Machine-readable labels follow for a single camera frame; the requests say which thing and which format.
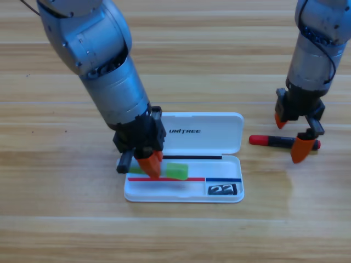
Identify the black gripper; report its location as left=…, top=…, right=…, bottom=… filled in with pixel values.
left=112, top=106, right=167, bottom=180
left=274, top=84, right=326, bottom=164

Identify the red and black marker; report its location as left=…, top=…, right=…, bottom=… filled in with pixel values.
left=248, top=134, right=321, bottom=150

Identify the green and white eraser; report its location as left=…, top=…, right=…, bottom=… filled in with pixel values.
left=128, top=163, right=189, bottom=181

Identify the white plastic pencil case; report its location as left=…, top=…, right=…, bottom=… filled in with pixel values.
left=123, top=111, right=245, bottom=203

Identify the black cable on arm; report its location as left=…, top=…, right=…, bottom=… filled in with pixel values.
left=297, top=0, right=337, bottom=83

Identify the thin brown cable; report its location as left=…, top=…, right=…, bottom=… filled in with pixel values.
left=20, top=0, right=41, bottom=16

